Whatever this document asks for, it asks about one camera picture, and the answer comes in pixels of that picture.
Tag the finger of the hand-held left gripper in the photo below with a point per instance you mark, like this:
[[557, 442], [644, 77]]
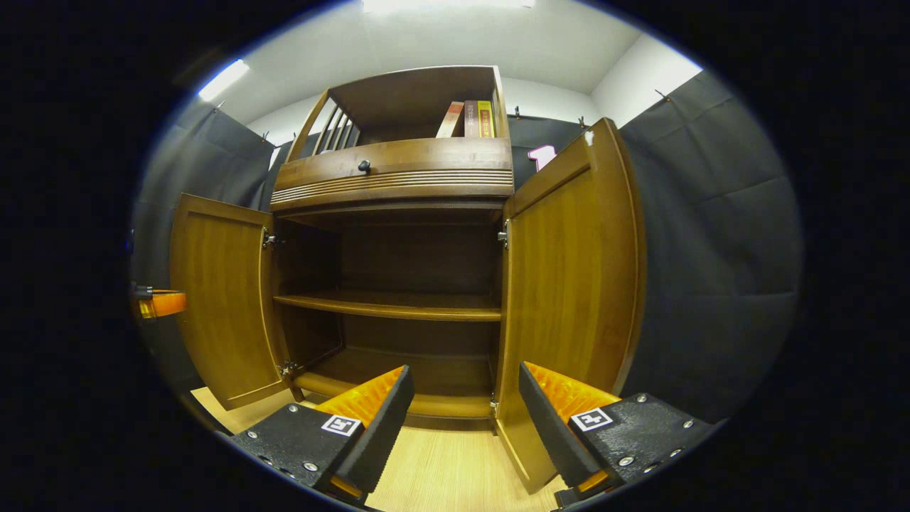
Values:
[[167, 304]]

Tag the wooden shoe cabinet door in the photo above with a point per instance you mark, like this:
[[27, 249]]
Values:
[[220, 299], [569, 284]]

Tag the reddish brown book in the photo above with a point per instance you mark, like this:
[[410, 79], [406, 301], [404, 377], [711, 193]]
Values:
[[470, 119]]

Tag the black backdrop cloth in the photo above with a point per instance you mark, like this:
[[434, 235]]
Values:
[[711, 249]]

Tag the wooden drawer front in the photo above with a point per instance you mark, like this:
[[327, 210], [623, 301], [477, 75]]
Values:
[[426, 160]]

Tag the yellow book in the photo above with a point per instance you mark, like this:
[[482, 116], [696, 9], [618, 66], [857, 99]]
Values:
[[486, 119]]

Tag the small ceiling light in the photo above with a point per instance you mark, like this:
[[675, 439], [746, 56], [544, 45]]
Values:
[[224, 80]]

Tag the wooden inner shelf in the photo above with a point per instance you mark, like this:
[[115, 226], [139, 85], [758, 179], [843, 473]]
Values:
[[391, 306]]

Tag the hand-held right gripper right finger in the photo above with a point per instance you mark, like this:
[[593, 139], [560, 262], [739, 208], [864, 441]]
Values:
[[551, 434]]

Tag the long ceiling light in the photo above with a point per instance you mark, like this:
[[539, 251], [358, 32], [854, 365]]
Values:
[[448, 4]]

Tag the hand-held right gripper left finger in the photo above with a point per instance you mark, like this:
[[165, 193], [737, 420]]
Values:
[[377, 437]]

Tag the tan book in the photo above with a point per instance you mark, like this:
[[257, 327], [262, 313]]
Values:
[[450, 119]]

